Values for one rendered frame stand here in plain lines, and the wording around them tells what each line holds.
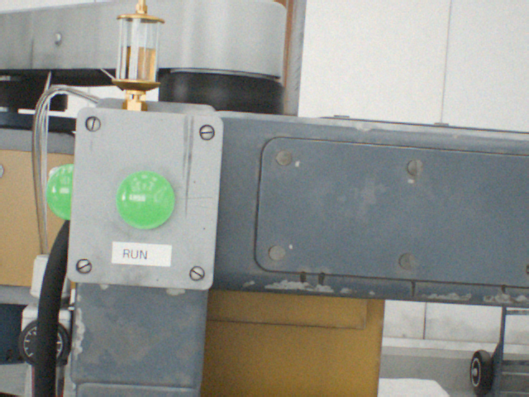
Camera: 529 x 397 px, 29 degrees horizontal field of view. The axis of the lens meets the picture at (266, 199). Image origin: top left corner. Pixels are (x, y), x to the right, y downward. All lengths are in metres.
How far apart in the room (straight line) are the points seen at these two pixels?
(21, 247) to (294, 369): 0.28
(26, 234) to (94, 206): 0.44
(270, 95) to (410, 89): 5.20
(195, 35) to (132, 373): 0.24
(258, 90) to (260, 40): 0.03
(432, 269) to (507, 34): 5.49
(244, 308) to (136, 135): 0.33
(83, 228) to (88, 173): 0.03
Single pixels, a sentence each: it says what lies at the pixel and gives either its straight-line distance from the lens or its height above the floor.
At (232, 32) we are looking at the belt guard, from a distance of 0.69.
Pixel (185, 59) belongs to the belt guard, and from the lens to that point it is 0.70.
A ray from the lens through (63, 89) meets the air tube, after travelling 0.68.
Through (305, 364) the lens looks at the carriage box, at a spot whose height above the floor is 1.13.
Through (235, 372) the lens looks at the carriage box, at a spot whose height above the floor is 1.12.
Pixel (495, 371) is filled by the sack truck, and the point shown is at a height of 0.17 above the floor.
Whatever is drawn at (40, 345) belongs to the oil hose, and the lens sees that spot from 0.61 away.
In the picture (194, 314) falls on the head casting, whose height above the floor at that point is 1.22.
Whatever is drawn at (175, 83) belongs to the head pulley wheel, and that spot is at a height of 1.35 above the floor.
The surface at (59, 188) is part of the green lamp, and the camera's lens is 0.54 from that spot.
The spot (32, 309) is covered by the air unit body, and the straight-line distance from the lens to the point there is 0.80.
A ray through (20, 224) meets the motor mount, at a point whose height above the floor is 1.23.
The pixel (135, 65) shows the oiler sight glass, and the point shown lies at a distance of 0.60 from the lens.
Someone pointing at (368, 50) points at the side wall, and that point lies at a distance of 5.86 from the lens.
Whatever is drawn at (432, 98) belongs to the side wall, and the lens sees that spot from 5.92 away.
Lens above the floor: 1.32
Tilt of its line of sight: 3 degrees down
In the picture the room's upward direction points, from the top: 4 degrees clockwise
